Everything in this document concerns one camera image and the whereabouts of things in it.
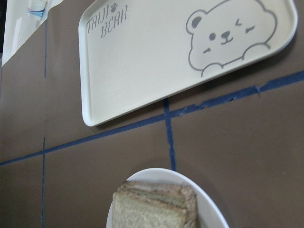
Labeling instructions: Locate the cream bear tray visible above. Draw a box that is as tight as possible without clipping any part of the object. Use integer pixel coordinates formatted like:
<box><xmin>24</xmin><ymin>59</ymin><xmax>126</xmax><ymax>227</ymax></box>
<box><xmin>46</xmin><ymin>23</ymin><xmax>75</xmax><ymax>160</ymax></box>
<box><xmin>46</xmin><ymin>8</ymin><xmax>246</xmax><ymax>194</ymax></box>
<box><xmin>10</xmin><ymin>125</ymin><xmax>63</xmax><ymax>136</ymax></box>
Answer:
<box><xmin>78</xmin><ymin>0</ymin><xmax>298</xmax><ymax>126</ymax></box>

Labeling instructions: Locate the paper cup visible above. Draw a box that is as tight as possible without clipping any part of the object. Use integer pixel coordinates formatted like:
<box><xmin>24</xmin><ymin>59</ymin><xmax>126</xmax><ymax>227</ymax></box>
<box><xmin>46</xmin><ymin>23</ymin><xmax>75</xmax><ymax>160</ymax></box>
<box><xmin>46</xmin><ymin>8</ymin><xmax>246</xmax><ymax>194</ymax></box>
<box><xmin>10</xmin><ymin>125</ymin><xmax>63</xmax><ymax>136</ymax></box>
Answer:
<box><xmin>28</xmin><ymin>0</ymin><xmax>48</xmax><ymax>19</ymax></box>

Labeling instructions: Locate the bread slice with brown crust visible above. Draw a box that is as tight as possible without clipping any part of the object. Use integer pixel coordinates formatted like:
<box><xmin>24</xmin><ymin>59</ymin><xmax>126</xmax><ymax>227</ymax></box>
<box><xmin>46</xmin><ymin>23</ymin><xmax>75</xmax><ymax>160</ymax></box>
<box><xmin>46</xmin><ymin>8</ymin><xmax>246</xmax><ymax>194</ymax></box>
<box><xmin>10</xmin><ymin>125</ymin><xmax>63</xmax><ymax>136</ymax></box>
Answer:
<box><xmin>112</xmin><ymin>180</ymin><xmax>199</xmax><ymax>228</ymax></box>

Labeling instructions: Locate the white round plate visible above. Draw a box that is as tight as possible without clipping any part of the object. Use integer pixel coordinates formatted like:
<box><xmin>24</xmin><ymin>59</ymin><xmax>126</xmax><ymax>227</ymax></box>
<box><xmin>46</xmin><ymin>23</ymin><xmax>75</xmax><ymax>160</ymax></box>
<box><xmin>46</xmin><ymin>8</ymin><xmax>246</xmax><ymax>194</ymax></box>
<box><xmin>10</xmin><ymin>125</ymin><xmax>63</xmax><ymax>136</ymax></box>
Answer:
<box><xmin>106</xmin><ymin>168</ymin><xmax>228</xmax><ymax>228</ymax></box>

